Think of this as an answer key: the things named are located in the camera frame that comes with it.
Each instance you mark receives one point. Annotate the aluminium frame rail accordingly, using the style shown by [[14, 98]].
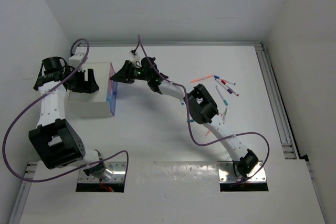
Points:
[[288, 143], [176, 43], [22, 195]]

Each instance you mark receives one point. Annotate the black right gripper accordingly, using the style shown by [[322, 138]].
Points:
[[125, 75]]

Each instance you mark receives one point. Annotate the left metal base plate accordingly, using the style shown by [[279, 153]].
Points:
[[108, 172]]

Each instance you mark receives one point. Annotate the purple capped marker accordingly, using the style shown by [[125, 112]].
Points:
[[232, 92]]

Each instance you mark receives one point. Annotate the aluminium frame rail right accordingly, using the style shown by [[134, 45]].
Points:
[[288, 143]]

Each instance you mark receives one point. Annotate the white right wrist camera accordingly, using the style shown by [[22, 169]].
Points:
[[135, 58]]

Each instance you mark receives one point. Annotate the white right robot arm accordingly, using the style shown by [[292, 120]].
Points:
[[201, 107]]

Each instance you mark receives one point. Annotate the white drawer cabinet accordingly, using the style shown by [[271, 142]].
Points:
[[94, 98]]

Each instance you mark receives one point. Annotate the blue transparent drawer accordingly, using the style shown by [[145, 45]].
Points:
[[112, 91]]

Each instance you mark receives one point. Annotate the red capped marker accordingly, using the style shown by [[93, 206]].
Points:
[[227, 81]]

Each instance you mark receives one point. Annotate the orange gel pen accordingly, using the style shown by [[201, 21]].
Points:
[[202, 78]]

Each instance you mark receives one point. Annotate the aluminium frame rail left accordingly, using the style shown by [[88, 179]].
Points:
[[22, 195]]

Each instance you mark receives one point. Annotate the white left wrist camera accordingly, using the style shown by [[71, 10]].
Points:
[[76, 60]]

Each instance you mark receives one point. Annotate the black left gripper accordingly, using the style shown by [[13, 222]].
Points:
[[89, 86]]

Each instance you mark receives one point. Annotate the aluminium frame rail back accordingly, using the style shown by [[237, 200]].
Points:
[[176, 43]]

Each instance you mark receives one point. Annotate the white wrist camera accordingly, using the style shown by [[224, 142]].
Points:
[[76, 60], [135, 58]]

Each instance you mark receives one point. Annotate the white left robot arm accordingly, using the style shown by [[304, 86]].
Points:
[[54, 139]]

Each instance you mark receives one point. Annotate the green gel pen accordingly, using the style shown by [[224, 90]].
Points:
[[223, 115]]

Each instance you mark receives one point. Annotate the teal capped marker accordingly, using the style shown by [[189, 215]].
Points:
[[221, 96]]

